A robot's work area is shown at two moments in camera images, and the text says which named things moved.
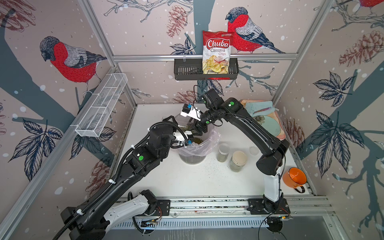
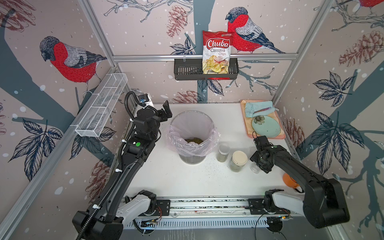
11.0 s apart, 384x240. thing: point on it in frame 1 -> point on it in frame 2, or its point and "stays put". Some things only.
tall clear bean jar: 184,123 -> 255,168
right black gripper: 197,126 -> 264,167
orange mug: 295,178 stays put
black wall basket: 191,69 stays put
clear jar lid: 254,151 stays put
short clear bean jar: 223,152 stays put
